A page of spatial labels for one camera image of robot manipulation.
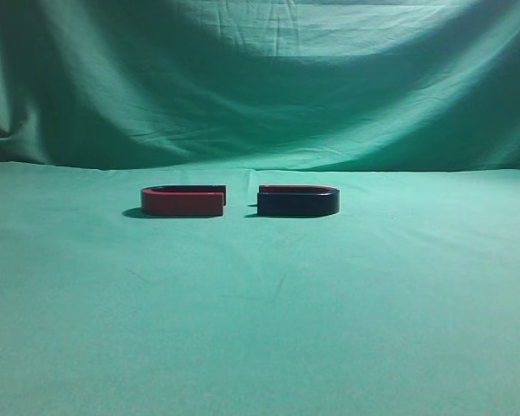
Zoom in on blue-fronted horseshoe magnet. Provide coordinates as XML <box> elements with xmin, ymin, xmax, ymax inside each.
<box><xmin>257</xmin><ymin>185</ymin><xmax>340</xmax><ymax>217</ymax></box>

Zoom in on red-fronted horseshoe magnet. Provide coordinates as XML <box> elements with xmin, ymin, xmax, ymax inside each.
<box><xmin>140</xmin><ymin>185</ymin><xmax>226</xmax><ymax>217</ymax></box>

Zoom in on green cloth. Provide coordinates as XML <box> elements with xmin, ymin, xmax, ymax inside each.
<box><xmin>0</xmin><ymin>1</ymin><xmax>520</xmax><ymax>415</ymax></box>

